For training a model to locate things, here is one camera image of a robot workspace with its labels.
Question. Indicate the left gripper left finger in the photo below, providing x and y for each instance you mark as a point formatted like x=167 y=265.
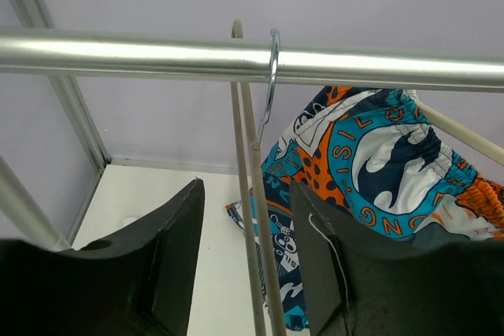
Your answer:
x=138 y=280

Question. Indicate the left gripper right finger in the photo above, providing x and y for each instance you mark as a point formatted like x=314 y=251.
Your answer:
x=358 y=282

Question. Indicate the colourful patterned shorts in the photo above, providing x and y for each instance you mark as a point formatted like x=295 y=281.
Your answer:
x=379 y=161

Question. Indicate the cream clothes hanger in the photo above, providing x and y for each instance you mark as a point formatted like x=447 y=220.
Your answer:
x=460 y=132

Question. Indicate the grey clothes hanger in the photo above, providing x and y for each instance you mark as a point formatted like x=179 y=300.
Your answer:
x=261 y=262

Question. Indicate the silver clothes rack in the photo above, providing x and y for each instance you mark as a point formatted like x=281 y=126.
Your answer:
x=80 y=53

